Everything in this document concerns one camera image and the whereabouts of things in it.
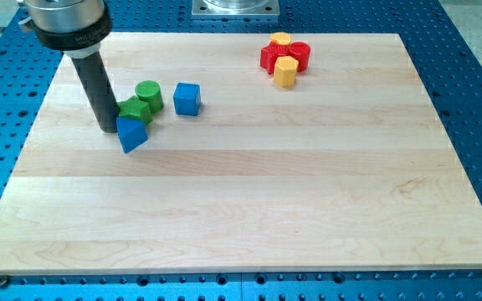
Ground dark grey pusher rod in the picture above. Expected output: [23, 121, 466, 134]
[72, 52, 120, 133]

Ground blue cube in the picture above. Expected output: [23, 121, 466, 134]
[173, 83, 201, 116]

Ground green star block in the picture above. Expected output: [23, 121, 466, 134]
[117, 96, 152, 125]

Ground red star block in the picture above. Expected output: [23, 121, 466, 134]
[259, 42, 290, 74]

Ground green cylinder block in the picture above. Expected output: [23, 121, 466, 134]
[135, 80, 164, 114]

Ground blue triangle block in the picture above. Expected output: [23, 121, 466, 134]
[116, 117, 148, 154]

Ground yellow hexagon block back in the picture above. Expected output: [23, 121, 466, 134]
[270, 32, 291, 46]

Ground yellow hexagon block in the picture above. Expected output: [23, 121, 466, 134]
[274, 56, 299, 87]
[270, 32, 291, 46]

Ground yellow hexagon block front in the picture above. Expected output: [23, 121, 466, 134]
[274, 56, 299, 87]

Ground wooden board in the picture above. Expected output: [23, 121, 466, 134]
[0, 33, 482, 275]

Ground red cylinder block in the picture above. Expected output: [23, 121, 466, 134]
[288, 42, 311, 72]

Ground blue perforated table plate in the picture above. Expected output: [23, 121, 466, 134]
[0, 1, 482, 300]

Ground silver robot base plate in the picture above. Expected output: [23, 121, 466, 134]
[192, 0, 280, 17]

